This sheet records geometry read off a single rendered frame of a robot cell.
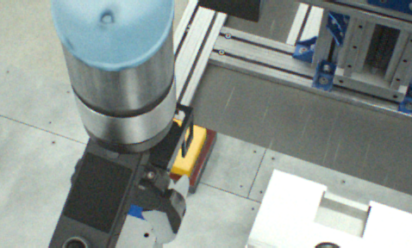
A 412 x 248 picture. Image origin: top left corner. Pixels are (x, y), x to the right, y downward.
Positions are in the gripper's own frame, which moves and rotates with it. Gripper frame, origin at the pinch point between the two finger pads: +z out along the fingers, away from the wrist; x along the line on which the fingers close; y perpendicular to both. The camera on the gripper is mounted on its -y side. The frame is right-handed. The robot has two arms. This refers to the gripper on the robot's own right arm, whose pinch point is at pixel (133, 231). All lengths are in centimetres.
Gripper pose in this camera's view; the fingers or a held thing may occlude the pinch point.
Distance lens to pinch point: 82.2
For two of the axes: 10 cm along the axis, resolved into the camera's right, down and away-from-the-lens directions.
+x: -9.4, -3.1, 1.6
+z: -0.1, 5.0, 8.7
